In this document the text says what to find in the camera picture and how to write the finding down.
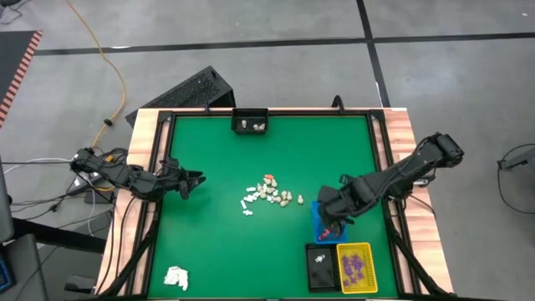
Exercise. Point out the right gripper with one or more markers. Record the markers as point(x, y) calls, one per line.
point(334, 205)

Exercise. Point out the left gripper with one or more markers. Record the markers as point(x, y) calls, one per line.
point(174, 182)

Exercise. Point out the purple plastic spider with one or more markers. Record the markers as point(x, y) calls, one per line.
point(346, 261)
point(354, 261)
point(360, 262)
point(360, 271)
point(354, 282)
point(347, 271)
point(347, 282)

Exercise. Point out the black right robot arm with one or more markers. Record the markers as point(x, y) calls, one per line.
point(397, 177)

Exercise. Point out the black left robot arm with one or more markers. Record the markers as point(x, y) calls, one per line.
point(125, 177)

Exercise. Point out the blue plastic basket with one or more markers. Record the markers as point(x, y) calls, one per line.
point(338, 240)

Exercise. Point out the yellow plastic basket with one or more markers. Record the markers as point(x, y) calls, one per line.
point(372, 261)

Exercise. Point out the long black plastic basket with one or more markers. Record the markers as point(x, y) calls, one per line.
point(321, 278)

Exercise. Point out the small black plastic basket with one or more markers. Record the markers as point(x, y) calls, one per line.
point(251, 117)

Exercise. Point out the black computer tower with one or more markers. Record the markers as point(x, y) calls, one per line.
point(179, 94)

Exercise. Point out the grey power adapter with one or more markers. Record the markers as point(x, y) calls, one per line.
point(424, 181)

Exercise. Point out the crumpled white paper piece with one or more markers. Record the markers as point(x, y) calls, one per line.
point(175, 277)

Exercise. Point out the black furniture beam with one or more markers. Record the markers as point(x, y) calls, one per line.
point(58, 236)

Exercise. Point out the grey furniture panel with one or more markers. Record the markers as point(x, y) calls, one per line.
point(25, 267)

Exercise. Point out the black mat with orange stripes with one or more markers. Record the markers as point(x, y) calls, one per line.
point(12, 62)

